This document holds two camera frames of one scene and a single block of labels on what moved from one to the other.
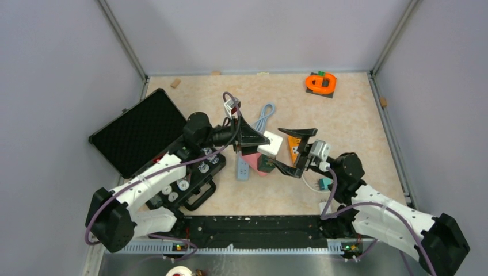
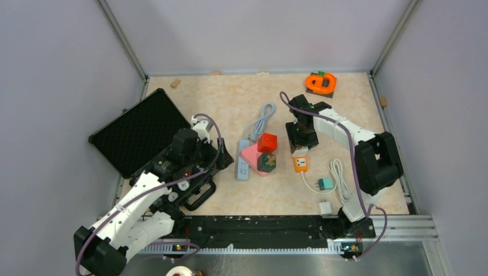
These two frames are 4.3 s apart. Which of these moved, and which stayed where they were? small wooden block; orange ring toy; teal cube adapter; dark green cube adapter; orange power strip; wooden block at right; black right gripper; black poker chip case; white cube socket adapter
Moved: black right gripper; white cube socket adapter; orange power strip
Stayed: dark green cube adapter; wooden block at right; black poker chip case; orange ring toy; small wooden block; teal cube adapter
